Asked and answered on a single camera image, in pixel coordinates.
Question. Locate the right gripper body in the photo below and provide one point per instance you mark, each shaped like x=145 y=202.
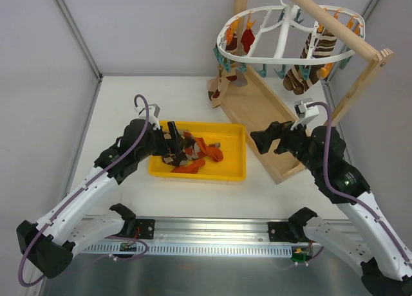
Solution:
x=279 y=138

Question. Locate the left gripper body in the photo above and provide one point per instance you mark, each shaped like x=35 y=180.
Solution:
x=165 y=141

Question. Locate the grey argyle sock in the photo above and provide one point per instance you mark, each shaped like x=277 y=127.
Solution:
x=213 y=144

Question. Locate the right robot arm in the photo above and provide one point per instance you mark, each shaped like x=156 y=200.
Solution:
x=383 y=261

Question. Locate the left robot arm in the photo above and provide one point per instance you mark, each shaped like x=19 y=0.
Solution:
x=52 y=242

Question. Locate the wooden hanger stand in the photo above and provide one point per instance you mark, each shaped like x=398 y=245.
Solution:
x=266 y=99

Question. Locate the white round sock hanger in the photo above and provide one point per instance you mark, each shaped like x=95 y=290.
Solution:
x=306 y=16

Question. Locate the yellow plastic tray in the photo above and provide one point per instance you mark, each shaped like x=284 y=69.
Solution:
x=231 y=137

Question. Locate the orange sock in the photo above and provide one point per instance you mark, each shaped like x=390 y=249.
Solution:
x=189 y=167
x=202 y=150

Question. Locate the teal clothes peg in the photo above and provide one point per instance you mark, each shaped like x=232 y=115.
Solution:
x=263 y=71
x=226 y=63

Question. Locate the red cuffed hanging sock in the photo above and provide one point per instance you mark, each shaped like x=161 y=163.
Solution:
x=247 y=39

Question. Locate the orange clothes peg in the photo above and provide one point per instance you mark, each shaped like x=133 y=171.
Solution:
x=250 y=22
x=232 y=30

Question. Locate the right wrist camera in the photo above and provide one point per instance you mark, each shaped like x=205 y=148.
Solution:
x=305 y=113

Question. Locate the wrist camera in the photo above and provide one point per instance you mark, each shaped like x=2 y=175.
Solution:
x=154 y=111
x=305 y=113

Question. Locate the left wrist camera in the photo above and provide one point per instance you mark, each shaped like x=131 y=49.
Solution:
x=154 y=111

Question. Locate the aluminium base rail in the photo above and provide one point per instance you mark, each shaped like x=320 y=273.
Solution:
x=209 y=237

